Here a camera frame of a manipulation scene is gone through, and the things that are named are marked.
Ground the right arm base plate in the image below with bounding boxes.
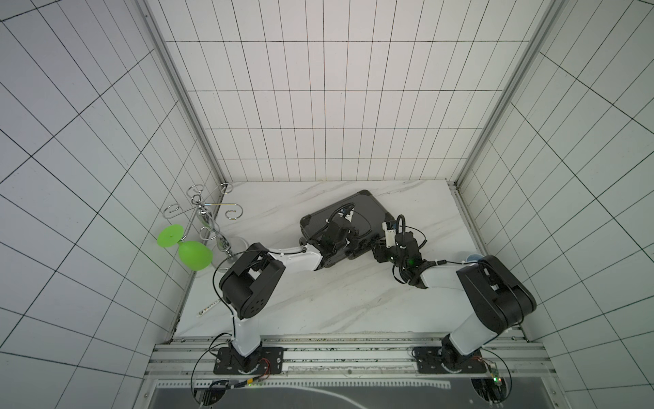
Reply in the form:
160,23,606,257
411,346,488,375

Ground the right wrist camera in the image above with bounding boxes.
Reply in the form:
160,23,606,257
383,221,400,248

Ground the light blue mug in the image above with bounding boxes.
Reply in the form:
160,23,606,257
465,254,483,262

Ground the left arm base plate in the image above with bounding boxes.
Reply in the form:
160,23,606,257
213,346,284,376

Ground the black poker set case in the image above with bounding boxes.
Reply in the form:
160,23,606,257
300,190,393,269

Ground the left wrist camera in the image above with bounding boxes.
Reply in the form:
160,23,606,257
337,206,355,223

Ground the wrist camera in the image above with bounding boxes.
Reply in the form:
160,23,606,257
337,206,355,223
383,221,400,248

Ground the chrome glass holder stand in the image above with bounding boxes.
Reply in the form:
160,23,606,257
161,182,247,269

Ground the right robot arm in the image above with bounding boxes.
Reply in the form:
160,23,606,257
371,233,536,370

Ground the green plastic wine glass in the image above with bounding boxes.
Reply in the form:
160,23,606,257
157,224,213,271

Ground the aluminium mounting rail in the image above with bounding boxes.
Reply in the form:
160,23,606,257
146,333,555,389

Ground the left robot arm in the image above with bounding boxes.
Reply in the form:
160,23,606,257
218,213,359,359

